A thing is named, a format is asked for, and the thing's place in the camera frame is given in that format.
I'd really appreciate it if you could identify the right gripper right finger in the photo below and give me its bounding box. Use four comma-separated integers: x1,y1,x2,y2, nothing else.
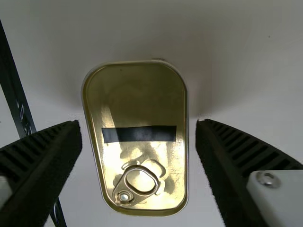
196,118,303,227

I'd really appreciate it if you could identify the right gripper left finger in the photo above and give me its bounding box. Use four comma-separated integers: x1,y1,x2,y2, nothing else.
0,120,83,227

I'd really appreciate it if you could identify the rectangular gold-lidded tin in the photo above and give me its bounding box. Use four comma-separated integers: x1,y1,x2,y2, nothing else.
81,59,190,216

